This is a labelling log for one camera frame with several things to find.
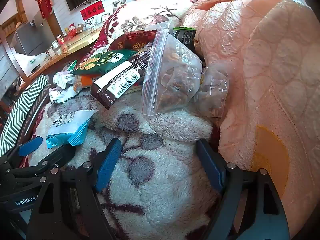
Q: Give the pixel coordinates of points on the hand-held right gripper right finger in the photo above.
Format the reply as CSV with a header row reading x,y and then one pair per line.
x,y
210,165

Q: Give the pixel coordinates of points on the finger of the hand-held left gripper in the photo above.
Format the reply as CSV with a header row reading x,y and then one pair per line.
x,y
60,153
30,145

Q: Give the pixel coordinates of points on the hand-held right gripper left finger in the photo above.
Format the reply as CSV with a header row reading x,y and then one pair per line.
x,y
107,165

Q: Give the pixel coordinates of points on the blue white snack packet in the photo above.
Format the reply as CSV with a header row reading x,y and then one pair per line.
x,y
67,127

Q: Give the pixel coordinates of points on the green white striped box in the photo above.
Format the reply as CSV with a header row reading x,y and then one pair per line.
x,y
20,110

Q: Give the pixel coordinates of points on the small clear bag of nuts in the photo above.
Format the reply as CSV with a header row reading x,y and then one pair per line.
x,y
212,92

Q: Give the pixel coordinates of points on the orange cracker pack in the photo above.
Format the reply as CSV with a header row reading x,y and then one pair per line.
x,y
83,82

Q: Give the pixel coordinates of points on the dark brown snack pack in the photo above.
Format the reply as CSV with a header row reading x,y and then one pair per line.
x,y
117,85

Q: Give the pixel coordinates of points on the zip bag of nuts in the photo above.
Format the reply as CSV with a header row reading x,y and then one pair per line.
x,y
172,85

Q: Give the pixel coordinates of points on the black green snack packet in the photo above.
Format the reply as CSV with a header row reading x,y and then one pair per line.
x,y
185,37

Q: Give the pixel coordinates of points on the floral plush blanket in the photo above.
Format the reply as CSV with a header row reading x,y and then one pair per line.
x,y
155,142

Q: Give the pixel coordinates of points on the small white snack packet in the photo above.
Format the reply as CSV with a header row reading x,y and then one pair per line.
x,y
61,95
62,79

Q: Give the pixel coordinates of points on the white plastic bag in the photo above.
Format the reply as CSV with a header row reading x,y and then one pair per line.
x,y
30,62

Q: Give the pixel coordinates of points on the green white small packet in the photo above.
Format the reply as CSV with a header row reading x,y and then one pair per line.
x,y
70,67

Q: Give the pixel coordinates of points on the wooden chair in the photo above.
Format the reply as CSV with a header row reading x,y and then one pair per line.
x,y
13,55

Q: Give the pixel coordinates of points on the grey refrigerator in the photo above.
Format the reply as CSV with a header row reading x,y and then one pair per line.
x,y
32,37

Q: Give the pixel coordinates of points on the red tin can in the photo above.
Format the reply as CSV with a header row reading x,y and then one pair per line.
x,y
60,38

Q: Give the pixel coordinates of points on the peach quilt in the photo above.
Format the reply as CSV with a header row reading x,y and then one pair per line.
x,y
262,67

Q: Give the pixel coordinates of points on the red plush doll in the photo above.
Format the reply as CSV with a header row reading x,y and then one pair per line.
x,y
71,30

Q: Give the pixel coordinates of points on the red brown snack packet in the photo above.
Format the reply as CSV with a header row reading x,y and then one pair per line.
x,y
135,41

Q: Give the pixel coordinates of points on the brown teddy bear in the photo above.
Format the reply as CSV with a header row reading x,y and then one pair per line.
x,y
80,28

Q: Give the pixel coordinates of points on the red hanging decoration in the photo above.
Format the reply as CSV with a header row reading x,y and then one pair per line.
x,y
44,1

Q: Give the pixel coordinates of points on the small photo frame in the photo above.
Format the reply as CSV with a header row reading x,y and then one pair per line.
x,y
91,23
106,17

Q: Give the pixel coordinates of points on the red wall banner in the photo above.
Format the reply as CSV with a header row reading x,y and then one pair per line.
x,y
92,10

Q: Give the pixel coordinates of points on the large photo frame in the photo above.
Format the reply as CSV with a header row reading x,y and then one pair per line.
x,y
119,5

